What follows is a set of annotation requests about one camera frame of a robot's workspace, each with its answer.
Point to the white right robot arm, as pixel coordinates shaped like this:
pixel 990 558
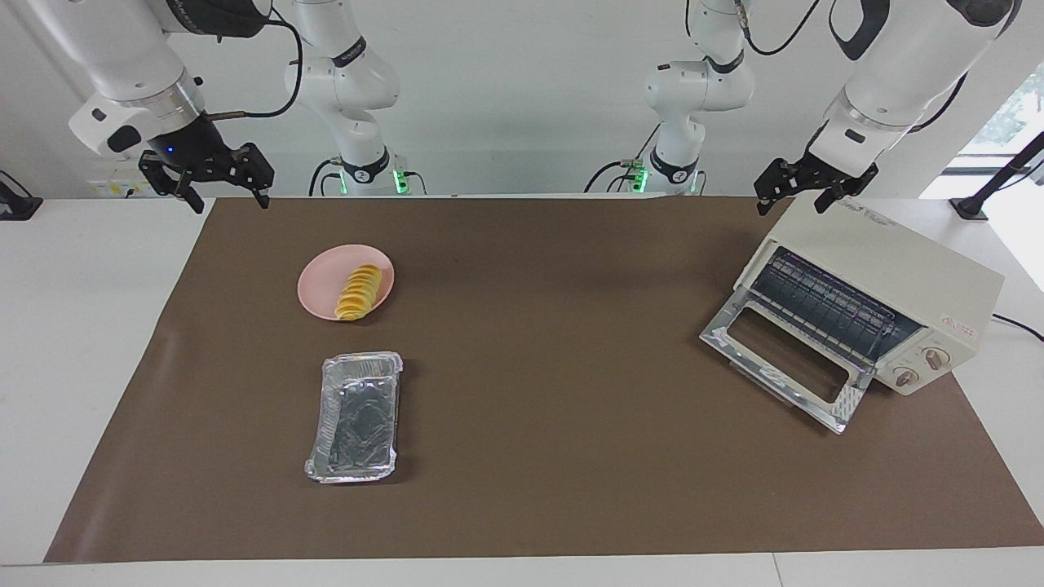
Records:
pixel 122 57

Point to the black stand base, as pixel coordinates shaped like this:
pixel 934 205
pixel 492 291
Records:
pixel 16 204

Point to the black camera stand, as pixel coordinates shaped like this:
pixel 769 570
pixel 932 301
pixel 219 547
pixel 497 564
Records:
pixel 999 175

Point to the glass oven door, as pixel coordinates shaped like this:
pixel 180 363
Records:
pixel 734 336

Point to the white wall socket strip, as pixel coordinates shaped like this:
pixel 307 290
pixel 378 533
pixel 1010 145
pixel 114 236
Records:
pixel 122 183

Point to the white toaster oven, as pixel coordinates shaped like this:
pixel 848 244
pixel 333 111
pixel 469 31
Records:
pixel 913 277

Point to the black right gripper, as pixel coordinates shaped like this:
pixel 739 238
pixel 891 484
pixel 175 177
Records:
pixel 196 155

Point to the pink round plate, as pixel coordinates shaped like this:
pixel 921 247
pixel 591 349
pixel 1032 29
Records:
pixel 322 281

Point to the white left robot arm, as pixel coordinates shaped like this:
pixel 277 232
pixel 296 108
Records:
pixel 889 73

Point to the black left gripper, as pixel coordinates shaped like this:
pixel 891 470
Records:
pixel 816 167

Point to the aluminium foil tray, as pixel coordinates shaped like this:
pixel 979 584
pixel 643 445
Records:
pixel 359 416

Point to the bright window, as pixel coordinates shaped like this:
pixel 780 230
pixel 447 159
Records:
pixel 1011 114

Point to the beige oven knob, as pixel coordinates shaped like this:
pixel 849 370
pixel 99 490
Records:
pixel 935 357
pixel 906 377

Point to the brown table mat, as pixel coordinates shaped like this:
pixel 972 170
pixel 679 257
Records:
pixel 571 456

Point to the golden croissant bread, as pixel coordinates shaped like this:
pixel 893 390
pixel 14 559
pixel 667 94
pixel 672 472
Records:
pixel 360 289

